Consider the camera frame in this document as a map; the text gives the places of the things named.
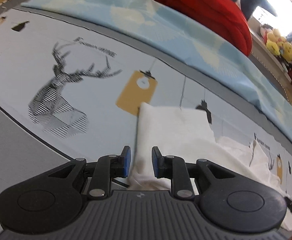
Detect white garment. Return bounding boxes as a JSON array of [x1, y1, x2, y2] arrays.
[[128, 101, 292, 231]]

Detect printed deer bed sheet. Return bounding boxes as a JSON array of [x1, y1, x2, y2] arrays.
[[0, 0, 292, 235]]

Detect yellow plush toy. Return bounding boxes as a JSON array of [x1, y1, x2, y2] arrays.
[[260, 24, 292, 64]]

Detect red folded blanket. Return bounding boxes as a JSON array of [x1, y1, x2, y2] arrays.
[[138, 0, 253, 58]]

